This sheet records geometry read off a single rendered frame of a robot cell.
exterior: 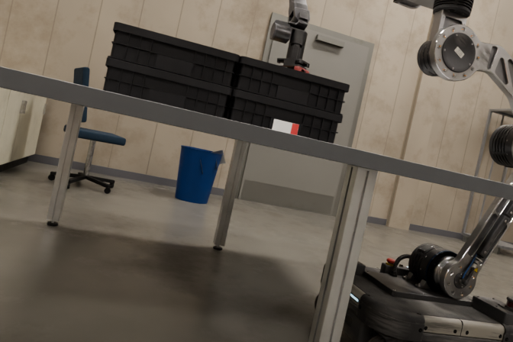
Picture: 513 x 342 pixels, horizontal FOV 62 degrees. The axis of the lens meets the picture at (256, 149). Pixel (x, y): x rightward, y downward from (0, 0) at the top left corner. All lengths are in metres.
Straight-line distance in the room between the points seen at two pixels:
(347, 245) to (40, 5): 4.29
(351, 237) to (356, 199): 0.10
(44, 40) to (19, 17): 0.31
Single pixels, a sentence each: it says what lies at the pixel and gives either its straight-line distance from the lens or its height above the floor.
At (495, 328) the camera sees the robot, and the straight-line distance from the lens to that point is 1.73.
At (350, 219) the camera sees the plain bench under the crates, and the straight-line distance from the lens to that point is 1.14.
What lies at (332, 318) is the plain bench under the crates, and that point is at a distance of 1.20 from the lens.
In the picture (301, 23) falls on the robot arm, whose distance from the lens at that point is 1.54.
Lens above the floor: 0.66
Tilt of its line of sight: 1 degrees down
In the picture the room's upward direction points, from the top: 12 degrees clockwise
